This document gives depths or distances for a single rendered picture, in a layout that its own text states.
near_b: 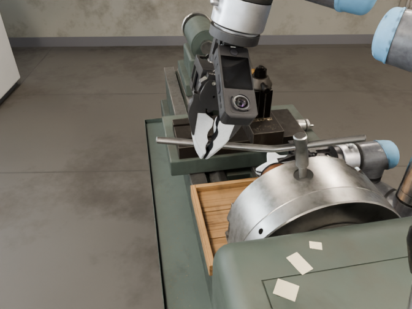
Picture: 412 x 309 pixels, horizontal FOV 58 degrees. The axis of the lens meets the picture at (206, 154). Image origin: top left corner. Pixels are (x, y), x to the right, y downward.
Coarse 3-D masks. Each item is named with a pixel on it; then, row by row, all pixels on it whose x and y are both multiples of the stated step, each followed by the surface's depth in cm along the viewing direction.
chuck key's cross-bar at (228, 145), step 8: (352, 136) 59; (360, 136) 59; (176, 144) 62; (184, 144) 62; (192, 144) 62; (208, 144) 61; (232, 144) 61; (240, 144) 61; (248, 144) 61; (256, 144) 62; (288, 144) 61; (312, 144) 60; (320, 144) 60; (328, 144) 60; (336, 144) 59; (272, 152) 62
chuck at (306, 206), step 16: (320, 192) 61; (336, 192) 60; (352, 192) 61; (368, 192) 62; (288, 208) 60; (304, 208) 59; (320, 208) 58; (336, 208) 59; (352, 208) 60; (368, 208) 61; (384, 208) 61; (272, 224) 60; (288, 224) 59; (304, 224) 60; (320, 224) 61
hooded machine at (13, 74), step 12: (0, 24) 338; (0, 36) 338; (0, 48) 337; (0, 60) 337; (12, 60) 359; (0, 72) 337; (12, 72) 359; (0, 84) 337; (12, 84) 359; (0, 96) 337
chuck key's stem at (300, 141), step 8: (296, 136) 60; (304, 136) 59; (296, 144) 60; (304, 144) 59; (296, 152) 61; (304, 152) 60; (296, 160) 62; (304, 160) 61; (304, 168) 63; (304, 176) 64
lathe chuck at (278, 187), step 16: (320, 160) 68; (336, 160) 69; (272, 176) 67; (288, 176) 65; (320, 176) 64; (336, 176) 64; (352, 176) 65; (256, 192) 67; (272, 192) 65; (288, 192) 63; (304, 192) 62; (240, 208) 69; (256, 208) 65; (272, 208) 62; (240, 224) 67; (256, 224) 63; (240, 240) 66
